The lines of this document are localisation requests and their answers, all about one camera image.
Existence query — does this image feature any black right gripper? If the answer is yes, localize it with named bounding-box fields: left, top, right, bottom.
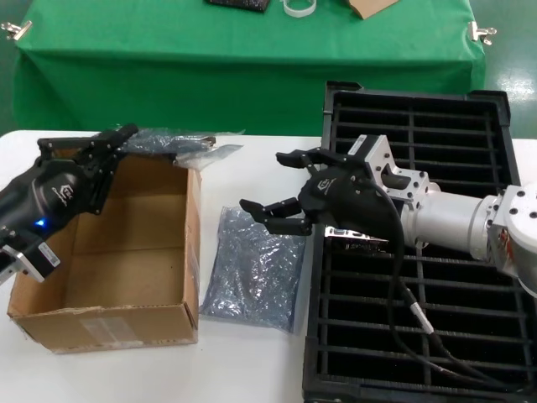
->
left=239, top=147, right=406, bottom=236

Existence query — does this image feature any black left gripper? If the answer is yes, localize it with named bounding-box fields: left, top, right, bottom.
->
left=0, top=123, right=139, bottom=253

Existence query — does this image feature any grey antistatic plastic bag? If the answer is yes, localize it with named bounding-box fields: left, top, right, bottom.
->
left=199, top=205, right=307, bottom=336
left=119, top=128, right=245, bottom=171

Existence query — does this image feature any brown open cardboard box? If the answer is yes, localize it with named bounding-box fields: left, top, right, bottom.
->
left=7, top=142, right=202, bottom=354

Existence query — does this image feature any black slotted plastic container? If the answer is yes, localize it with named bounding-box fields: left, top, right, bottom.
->
left=300, top=81, right=537, bottom=403

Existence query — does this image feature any green tablecloth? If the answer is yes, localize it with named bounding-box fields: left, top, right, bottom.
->
left=11, top=0, right=487, bottom=138

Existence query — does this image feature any silver binder clip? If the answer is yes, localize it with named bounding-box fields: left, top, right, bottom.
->
left=466, top=20, right=498, bottom=46
left=0, top=20, right=33, bottom=42

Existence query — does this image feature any clear tape roll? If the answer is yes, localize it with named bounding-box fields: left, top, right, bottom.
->
left=279, top=0, right=316, bottom=18

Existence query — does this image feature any brown cardboard piece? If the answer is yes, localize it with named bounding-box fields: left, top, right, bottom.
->
left=346, top=0, right=399, bottom=20

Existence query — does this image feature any black foam pad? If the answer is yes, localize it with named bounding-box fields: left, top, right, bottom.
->
left=204, top=0, right=272, bottom=13

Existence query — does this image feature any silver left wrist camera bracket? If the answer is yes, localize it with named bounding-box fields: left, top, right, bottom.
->
left=0, top=228, right=62, bottom=286

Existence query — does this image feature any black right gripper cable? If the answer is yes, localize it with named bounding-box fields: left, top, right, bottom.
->
left=364, top=178, right=537, bottom=390

